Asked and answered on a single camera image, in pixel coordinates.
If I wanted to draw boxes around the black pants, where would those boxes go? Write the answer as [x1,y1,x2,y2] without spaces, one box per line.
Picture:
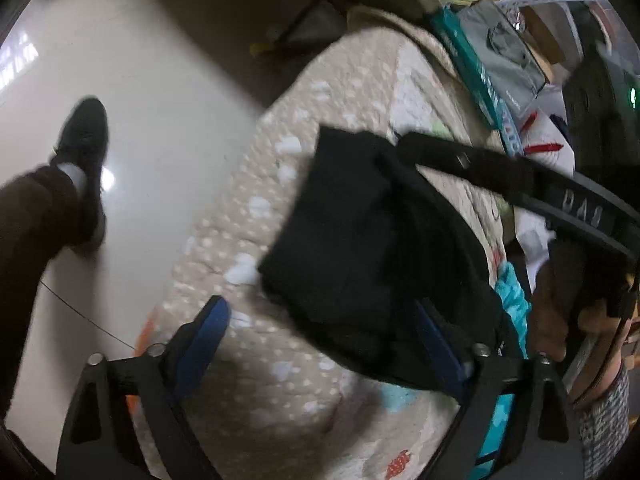
[259,127,521,390]

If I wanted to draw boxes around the grey folded garment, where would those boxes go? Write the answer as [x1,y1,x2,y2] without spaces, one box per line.
[457,0,548,117]

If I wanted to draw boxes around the patterned quilted bed cover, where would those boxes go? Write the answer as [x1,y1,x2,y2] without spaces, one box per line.
[141,6,499,479]

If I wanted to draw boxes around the black shoe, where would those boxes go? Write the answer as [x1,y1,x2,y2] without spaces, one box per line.
[50,96,108,254]

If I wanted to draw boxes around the blue patterned flat box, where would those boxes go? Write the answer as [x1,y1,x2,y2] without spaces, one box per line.
[498,101,524,157]

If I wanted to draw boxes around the person's right hand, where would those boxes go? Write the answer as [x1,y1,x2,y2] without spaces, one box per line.
[527,260,631,410]

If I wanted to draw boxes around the dark brown trouser leg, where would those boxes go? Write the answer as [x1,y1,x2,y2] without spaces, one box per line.
[0,166,79,415]

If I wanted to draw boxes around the teal fleece blanket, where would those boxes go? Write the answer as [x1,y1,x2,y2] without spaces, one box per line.
[472,260,533,480]

